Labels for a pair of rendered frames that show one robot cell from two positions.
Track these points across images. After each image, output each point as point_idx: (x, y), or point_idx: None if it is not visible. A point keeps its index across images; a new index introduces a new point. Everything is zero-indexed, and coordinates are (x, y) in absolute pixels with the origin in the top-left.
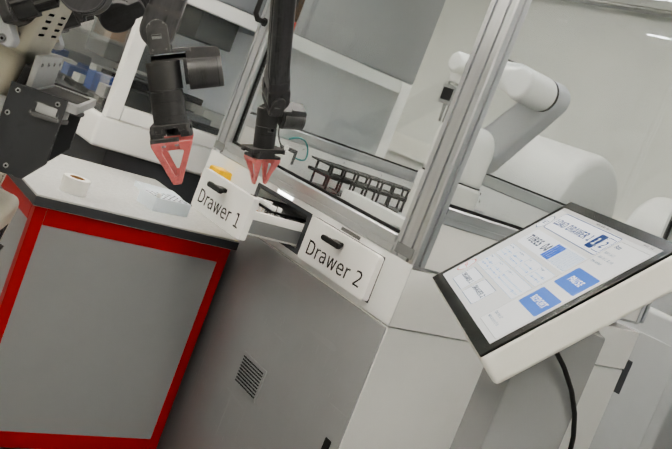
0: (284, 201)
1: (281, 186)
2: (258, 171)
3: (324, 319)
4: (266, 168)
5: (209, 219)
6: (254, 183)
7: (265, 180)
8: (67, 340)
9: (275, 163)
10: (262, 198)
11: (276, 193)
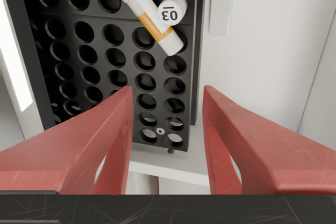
0: (24, 11)
1: (5, 105)
2: (235, 114)
3: None
4: (99, 191)
5: (160, 180)
6: (212, 87)
7: (129, 102)
8: None
9: (50, 155)
10: (165, 12)
11: (38, 100)
